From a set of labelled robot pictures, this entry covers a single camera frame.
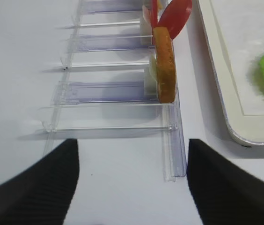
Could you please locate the white paper sheet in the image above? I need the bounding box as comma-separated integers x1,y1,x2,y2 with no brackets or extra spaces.
212,0,264,115

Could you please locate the left clear acrylic rack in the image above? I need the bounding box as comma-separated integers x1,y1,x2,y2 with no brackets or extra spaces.
39,0,186,181

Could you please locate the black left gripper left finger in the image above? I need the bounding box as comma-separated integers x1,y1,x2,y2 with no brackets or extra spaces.
0,139,79,225

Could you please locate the cream metal tray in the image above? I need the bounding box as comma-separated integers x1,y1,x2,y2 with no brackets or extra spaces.
198,0,264,145

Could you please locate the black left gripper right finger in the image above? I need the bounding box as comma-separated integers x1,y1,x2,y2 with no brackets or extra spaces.
187,139,264,225

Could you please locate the brown bun in left rack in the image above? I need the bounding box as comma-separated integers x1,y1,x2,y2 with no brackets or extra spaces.
153,27,176,104

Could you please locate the thin red tomato slice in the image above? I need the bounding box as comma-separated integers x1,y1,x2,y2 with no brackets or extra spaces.
157,0,192,40

